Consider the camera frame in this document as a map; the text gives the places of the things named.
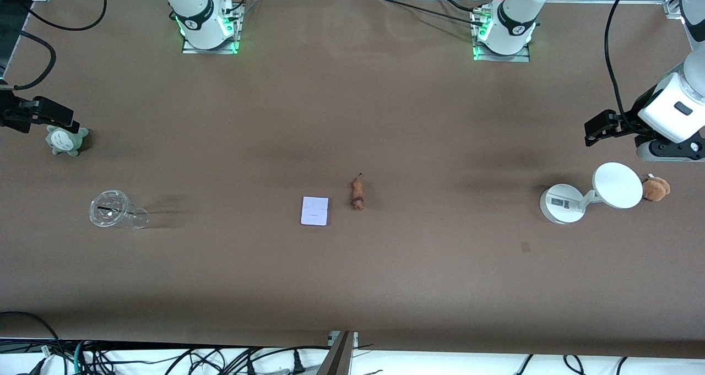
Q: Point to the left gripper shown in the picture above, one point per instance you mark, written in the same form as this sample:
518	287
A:
629	120

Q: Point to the clear plastic lidded cup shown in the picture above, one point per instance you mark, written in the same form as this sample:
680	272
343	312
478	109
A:
110	210

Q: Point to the grey totoro plush toy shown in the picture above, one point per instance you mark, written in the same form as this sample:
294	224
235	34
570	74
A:
66	142

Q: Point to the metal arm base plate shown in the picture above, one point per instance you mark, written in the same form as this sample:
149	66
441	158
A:
523	56
220	50

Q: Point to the white round-head desk lamp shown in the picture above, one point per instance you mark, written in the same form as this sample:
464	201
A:
617	185

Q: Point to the small brown lion statue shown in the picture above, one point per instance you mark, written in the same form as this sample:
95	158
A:
358	190

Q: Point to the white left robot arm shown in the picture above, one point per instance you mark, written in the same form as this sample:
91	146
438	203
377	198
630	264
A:
515	6

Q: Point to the brown plush toy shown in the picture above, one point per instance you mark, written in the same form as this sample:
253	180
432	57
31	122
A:
656	189

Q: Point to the dark camera mount post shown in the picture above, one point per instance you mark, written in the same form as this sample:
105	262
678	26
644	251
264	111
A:
339	358

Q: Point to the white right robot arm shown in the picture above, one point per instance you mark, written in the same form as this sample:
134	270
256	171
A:
190	0

